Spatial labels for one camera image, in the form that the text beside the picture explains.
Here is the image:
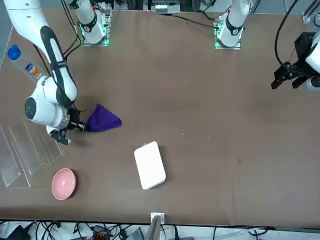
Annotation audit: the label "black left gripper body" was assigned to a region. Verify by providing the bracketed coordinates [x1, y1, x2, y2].
[289, 32, 317, 67]

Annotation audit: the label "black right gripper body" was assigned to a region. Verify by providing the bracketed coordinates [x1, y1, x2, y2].
[66, 106, 86, 132]

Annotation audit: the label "purple microfibre towel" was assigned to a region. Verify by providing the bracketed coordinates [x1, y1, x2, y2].
[81, 103, 123, 134]

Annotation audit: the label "clear acrylic stepped storage rack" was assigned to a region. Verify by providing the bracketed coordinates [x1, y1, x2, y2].
[0, 116, 66, 188]

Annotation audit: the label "pink bowl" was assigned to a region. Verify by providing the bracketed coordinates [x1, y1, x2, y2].
[51, 168, 77, 201]

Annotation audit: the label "clear plastic bottle blue cap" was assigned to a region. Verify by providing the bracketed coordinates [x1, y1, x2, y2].
[6, 44, 50, 84]

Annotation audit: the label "black box with orange ports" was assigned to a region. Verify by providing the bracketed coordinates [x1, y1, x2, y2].
[91, 225, 111, 240]

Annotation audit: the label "grey foot pedal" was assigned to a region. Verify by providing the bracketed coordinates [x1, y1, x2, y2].
[129, 229, 146, 240]

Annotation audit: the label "white power strip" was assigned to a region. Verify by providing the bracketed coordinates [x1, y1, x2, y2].
[150, 3, 174, 15]

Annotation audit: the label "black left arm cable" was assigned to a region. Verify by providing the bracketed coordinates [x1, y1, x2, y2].
[274, 0, 300, 68]

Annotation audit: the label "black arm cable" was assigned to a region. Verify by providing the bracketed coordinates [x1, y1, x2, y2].
[274, 0, 300, 68]
[60, 0, 84, 58]

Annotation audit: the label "aluminium profile post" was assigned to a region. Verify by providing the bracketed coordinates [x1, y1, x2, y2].
[301, 0, 320, 24]

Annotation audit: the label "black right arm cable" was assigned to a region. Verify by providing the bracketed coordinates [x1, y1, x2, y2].
[60, 0, 84, 58]

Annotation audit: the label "white drawer box orange handles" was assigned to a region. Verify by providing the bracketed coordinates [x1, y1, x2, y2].
[133, 141, 167, 191]

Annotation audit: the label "black table cable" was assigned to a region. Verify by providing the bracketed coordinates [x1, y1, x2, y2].
[171, 11, 219, 30]

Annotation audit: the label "silver camera pole with bracket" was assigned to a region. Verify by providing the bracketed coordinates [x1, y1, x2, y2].
[144, 212, 166, 240]

